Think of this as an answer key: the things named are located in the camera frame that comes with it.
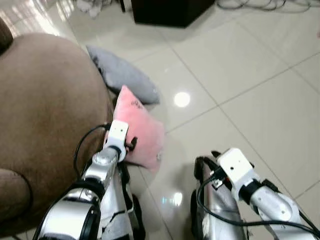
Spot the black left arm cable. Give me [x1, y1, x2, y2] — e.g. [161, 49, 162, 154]
[73, 122, 111, 178]

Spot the black cabinet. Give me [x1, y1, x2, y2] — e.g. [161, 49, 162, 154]
[131, 0, 217, 28]

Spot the brown fabric sofa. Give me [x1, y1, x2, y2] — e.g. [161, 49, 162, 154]
[0, 17, 118, 238]

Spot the pink pillow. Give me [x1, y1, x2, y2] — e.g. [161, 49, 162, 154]
[111, 85, 166, 175]

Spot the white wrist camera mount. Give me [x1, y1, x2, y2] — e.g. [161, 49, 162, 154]
[103, 120, 130, 154]
[216, 148, 261, 193]

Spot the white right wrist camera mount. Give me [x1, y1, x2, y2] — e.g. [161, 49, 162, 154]
[216, 148, 261, 193]

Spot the grey floor cable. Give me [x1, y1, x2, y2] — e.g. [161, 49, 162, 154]
[216, 0, 320, 12]

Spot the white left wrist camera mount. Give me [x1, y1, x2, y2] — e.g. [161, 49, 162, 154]
[103, 120, 130, 154]

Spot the silver left robot leg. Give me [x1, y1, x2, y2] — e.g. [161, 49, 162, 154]
[102, 160, 147, 240]

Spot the white crumpled cloth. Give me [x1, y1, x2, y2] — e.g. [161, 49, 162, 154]
[75, 0, 108, 18]

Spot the grey pillow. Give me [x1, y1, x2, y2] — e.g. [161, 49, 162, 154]
[86, 45, 161, 106]

